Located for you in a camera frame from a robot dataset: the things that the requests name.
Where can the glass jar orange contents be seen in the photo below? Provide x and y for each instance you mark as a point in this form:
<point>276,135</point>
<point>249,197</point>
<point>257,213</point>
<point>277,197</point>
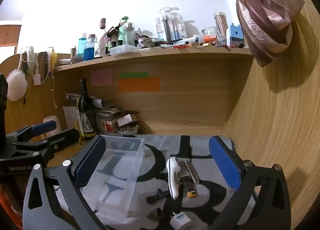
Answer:
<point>209,36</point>

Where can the stack of books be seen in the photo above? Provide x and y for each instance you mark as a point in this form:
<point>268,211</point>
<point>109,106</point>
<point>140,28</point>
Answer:
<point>107,117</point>

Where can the white curled paper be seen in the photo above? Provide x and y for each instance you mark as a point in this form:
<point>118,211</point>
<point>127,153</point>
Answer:
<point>97,102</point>

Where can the grey printed mat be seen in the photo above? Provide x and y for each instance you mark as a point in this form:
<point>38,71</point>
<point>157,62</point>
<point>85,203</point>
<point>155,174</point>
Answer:
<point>162,142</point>

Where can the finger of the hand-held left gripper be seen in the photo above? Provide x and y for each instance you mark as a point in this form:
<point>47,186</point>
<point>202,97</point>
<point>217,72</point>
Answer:
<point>45,128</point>
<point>63,137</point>

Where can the brown pine cone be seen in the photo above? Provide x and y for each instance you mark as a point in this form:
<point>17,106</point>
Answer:
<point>155,215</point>

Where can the toothbrush blister pack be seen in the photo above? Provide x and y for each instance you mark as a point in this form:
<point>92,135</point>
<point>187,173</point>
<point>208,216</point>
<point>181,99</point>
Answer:
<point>178,26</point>
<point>162,26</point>

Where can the white hanging tag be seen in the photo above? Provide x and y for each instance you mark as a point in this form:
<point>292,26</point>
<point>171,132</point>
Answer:
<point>37,79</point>

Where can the mint green bottle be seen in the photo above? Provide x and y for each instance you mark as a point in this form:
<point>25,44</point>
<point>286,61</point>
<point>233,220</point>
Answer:
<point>122,32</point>

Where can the teal liquid bottle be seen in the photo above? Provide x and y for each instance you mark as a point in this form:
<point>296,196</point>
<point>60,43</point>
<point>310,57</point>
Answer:
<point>81,47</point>

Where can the dark wine bottle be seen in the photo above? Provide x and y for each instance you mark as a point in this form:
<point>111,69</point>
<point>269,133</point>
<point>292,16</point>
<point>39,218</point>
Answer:
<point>86,110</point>

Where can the white flat plastic case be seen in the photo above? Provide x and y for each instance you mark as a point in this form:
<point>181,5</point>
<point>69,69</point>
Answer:
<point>122,50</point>

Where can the green sticky note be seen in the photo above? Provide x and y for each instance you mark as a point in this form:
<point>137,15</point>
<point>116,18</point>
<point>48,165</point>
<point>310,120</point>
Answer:
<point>133,75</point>

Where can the white bowl of beads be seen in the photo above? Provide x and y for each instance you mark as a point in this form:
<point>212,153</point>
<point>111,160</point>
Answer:
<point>127,131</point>

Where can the orange sticky note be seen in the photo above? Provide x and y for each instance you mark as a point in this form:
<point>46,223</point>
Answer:
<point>138,84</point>

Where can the pink sticky note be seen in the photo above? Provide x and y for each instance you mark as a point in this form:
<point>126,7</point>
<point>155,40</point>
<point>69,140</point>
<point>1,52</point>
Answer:
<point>101,77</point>

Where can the pink sheer scarf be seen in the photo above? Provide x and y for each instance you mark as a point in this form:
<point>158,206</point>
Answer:
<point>262,20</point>

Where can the handwritten paper note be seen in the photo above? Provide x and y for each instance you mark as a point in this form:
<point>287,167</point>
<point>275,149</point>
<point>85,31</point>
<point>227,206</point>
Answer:
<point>70,117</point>

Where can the blue box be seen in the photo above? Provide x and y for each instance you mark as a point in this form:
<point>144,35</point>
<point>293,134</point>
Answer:
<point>236,35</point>

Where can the wooden shelf board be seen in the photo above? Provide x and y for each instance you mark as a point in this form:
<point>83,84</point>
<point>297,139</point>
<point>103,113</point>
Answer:
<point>150,56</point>

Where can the frosted bottle silver cap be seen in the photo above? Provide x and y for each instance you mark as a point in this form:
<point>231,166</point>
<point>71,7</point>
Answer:
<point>129,35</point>

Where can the brown cap tall bottle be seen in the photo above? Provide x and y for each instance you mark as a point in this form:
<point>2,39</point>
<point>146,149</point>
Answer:
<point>103,26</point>

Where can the white bath puff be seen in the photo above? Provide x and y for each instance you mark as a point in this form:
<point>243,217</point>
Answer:
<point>17,85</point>

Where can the cream rounded container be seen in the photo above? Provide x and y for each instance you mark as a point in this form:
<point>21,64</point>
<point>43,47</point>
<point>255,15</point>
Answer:
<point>50,118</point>

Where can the tall clear tube of sticks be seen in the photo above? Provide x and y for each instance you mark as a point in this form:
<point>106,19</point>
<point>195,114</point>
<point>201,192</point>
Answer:
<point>220,26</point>

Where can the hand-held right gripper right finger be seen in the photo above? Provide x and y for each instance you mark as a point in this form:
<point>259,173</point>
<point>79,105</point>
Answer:
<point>225,162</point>

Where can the white plug adapter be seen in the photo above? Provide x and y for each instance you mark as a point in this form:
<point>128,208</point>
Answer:
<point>178,221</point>

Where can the small white box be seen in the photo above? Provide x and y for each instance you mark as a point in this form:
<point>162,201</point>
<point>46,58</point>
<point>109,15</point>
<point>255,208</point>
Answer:
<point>125,120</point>

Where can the silver metal cylinder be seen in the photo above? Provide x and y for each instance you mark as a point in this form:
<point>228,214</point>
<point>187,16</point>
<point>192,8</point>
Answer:
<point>191,172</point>

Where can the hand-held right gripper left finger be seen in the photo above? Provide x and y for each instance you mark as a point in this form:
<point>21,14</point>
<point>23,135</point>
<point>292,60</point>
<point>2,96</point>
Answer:
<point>88,162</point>

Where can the blue patterned bottle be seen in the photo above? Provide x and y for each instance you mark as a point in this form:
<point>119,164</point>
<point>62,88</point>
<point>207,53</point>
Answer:
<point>89,51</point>

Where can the clear plastic box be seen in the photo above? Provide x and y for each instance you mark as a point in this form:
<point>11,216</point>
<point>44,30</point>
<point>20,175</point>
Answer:
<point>117,170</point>

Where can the small white dish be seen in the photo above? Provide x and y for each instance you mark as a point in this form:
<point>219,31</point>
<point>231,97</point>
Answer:
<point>65,61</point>

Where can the wooden cabinet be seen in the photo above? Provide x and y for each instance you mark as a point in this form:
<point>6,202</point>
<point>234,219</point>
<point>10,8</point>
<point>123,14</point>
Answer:
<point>10,34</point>

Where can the orange fabric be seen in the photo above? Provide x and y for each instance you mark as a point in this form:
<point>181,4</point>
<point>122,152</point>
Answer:
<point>10,202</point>

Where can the white handheld massager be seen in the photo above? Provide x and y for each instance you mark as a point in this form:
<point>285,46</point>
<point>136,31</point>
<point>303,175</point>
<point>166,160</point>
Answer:
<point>172,177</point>

